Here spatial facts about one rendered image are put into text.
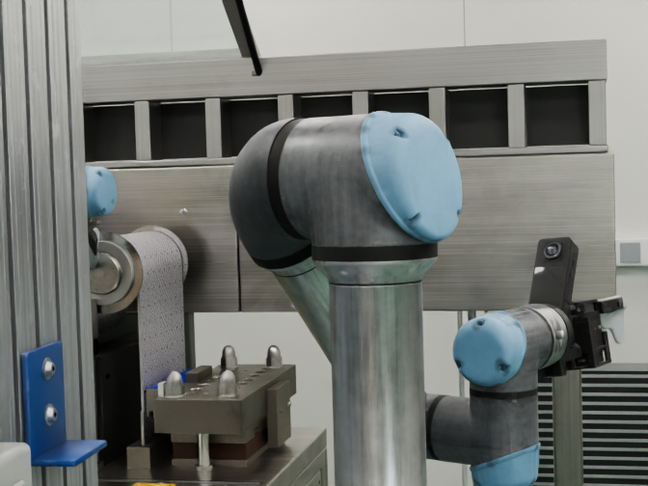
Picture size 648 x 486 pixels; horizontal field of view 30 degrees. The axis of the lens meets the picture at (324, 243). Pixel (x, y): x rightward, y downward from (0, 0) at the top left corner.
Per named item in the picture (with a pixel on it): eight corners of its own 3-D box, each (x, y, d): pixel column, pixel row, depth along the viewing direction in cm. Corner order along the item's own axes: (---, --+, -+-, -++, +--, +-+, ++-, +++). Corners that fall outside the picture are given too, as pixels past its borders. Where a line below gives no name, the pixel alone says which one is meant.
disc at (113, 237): (54, 296, 219) (79, 220, 217) (56, 296, 219) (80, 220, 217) (127, 325, 216) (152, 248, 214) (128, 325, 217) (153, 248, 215)
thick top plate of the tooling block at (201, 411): (154, 433, 212) (152, 398, 212) (221, 392, 251) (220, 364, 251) (242, 434, 209) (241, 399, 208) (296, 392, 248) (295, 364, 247)
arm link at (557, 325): (490, 310, 140) (554, 303, 136) (507, 306, 144) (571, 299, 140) (499, 374, 140) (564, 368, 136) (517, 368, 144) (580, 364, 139)
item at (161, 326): (141, 411, 218) (137, 309, 217) (183, 388, 241) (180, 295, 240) (144, 411, 218) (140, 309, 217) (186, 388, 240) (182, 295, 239)
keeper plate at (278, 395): (267, 447, 225) (266, 389, 224) (281, 436, 235) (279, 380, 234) (281, 447, 224) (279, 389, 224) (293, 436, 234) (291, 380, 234)
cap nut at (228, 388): (215, 397, 211) (214, 371, 211) (221, 393, 215) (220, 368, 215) (235, 397, 211) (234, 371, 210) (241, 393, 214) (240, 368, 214)
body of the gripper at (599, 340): (559, 365, 154) (517, 379, 144) (549, 298, 154) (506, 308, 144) (616, 361, 149) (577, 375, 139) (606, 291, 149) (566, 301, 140)
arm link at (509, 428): (464, 470, 142) (462, 376, 141) (553, 480, 136) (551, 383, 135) (430, 484, 136) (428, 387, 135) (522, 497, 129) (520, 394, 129)
